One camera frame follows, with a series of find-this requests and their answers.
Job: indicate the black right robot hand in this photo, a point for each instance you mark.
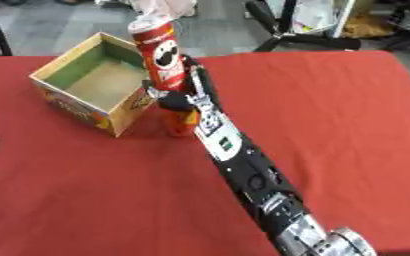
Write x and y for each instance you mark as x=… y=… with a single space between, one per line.
x=176 y=100

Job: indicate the red cylindrical chips can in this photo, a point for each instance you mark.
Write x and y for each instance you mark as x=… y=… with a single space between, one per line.
x=162 y=53

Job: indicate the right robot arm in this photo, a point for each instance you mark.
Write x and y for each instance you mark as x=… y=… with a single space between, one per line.
x=255 y=180

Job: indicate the open cardboard box green inside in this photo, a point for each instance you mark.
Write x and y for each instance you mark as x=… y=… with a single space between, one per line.
x=106 y=85

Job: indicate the white bag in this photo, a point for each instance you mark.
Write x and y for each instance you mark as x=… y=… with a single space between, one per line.
x=165 y=8

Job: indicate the black tripod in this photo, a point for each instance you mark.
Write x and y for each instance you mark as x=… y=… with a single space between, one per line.
x=307 y=39

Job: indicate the brown bag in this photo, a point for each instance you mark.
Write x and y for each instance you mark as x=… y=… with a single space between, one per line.
x=369 y=26

